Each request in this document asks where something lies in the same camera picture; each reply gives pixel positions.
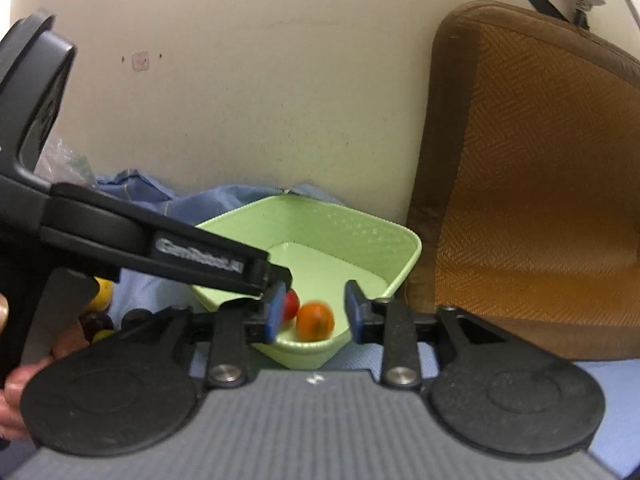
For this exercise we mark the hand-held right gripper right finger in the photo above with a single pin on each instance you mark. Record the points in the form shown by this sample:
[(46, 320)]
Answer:
[(352, 316)]

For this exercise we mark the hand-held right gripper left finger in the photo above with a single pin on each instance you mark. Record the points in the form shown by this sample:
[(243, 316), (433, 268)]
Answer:
[(274, 317)]

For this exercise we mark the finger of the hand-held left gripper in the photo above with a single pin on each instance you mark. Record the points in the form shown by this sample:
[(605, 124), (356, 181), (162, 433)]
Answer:
[(272, 275)]

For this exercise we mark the small red tomato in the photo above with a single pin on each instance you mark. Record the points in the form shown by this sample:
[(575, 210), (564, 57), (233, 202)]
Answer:
[(292, 305)]

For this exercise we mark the small orange tangerine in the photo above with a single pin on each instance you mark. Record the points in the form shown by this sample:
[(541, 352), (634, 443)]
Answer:
[(315, 321)]

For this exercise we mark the light green plastic basin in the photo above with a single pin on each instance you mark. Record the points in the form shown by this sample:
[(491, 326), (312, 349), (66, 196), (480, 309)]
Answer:
[(320, 225)]

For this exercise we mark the large yellow orange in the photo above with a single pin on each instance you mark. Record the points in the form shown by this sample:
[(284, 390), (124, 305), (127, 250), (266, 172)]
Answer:
[(104, 294)]

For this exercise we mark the person's left hand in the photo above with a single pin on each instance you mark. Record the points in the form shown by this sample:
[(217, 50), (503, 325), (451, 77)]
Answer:
[(15, 400)]

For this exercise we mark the clear plastic bag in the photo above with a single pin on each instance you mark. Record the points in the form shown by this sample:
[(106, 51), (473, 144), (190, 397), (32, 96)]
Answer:
[(65, 165)]

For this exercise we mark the blue bed sheet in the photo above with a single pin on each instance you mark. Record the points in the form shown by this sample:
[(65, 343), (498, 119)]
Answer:
[(150, 205)]

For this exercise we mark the dark purple plum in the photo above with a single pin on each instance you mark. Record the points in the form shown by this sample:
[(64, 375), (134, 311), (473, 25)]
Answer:
[(97, 324), (136, 317)]

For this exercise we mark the brown woven seat cushion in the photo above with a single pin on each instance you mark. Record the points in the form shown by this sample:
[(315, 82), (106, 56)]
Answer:
[(525, 185)]

